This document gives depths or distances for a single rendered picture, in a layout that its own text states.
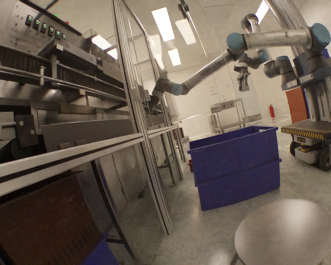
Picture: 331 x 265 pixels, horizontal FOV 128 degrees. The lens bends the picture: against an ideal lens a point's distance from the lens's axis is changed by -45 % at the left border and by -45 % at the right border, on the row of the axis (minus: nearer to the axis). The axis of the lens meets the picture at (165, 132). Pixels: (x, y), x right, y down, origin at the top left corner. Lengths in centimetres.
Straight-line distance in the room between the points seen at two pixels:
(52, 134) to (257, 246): 56
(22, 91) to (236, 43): 123
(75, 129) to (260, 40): 103
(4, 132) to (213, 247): 82
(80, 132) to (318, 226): 71
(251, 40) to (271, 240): 98
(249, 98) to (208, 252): 582
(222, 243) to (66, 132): 76
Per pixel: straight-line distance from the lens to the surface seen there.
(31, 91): 91
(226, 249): 76
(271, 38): 104
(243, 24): 186
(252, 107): 617
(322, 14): 430
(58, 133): 39
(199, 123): 567
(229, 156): 90
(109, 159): 99
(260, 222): 50
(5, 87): 85
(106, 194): 51
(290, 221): 50
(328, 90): 145
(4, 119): 33
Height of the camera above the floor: 58
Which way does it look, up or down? 2 degrees down
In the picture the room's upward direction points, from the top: 14 degrees counter-clockwise
